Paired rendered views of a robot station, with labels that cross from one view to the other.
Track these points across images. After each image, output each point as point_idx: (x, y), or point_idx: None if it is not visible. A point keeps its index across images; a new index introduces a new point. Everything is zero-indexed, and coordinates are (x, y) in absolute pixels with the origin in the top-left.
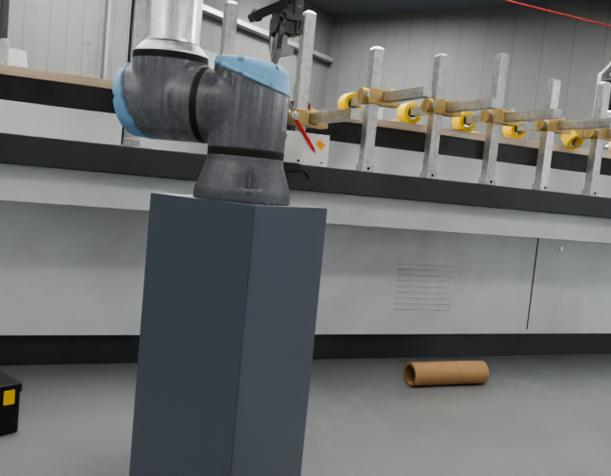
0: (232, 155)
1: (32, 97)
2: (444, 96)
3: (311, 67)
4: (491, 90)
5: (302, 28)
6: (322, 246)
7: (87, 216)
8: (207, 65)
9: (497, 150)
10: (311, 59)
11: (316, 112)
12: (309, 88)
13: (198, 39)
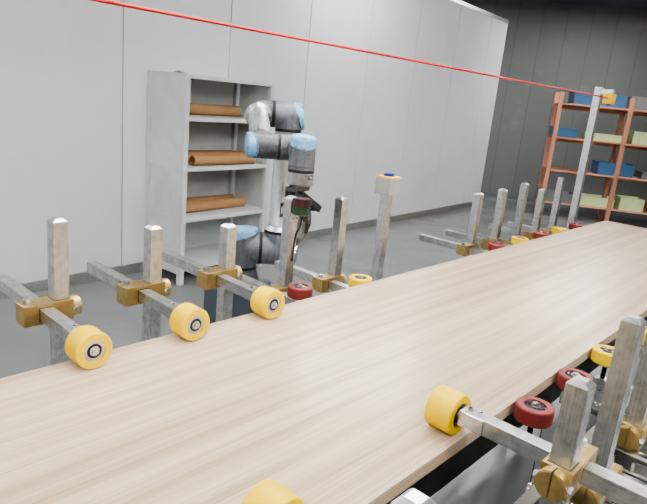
0: None
1: None
2: (143, 276)
3: (280, 246)
4: (68, 271)
5: (280, 212)
6: (204, 304)
7: None
8: (264, 232)
9: (50, 352)
10: (281, 239)
11: (264, 283)
12: (279, 265)
13: (269, 221)
